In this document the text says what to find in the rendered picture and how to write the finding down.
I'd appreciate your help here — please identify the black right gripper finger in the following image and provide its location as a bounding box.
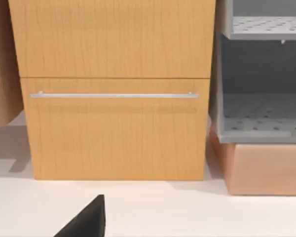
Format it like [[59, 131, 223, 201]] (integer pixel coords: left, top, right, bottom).
[[53, 194, 106, 237]]

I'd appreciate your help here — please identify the grey pierced shelf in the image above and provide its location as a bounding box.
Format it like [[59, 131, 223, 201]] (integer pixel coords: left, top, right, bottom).
[[221, 0, 296, 40]]

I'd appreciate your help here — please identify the long metal drawer handle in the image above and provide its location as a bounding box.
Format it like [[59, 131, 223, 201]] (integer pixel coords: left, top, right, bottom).
[[30, 91, 200, 99]]

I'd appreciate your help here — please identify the plain wooden drawer front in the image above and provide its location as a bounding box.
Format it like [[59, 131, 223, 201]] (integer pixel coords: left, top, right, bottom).
[[7, 0, 217, 79]]

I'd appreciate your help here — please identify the wooden drawer front with handle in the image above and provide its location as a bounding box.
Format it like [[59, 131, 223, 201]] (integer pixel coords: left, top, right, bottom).
[[19, 77, 211, 181]]

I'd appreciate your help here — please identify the pale wooden drawer front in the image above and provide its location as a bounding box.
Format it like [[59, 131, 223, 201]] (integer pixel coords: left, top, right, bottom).
[[209, 123, 296, 196]]

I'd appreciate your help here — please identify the pale wooden cupboard side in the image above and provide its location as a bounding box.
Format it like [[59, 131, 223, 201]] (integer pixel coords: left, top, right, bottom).
[[0, 0, 25, 128]]

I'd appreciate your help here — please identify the grey pierced drawer inside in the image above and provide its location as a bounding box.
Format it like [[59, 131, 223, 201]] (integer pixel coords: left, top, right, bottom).
[[209, 31, 296, 144]]

